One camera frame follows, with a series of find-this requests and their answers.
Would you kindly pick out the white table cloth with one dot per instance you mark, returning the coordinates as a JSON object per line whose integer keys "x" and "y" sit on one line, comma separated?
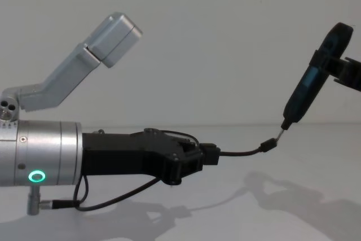
{"x": 282, "y": 212}

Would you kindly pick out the black handheld tool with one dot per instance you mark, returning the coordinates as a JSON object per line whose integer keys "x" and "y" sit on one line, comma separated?
{"x": 316, "y": 83}

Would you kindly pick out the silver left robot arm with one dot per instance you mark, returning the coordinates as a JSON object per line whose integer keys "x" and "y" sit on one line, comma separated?
{"x": 42, "y": 150}

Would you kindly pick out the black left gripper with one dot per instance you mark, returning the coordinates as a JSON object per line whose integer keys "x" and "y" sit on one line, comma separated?
{"x": 121, "y": 153}

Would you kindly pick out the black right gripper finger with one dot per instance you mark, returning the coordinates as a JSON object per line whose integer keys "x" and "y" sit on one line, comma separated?
{"x": 352, "y": 83}
{"x": 351, "y": 67}

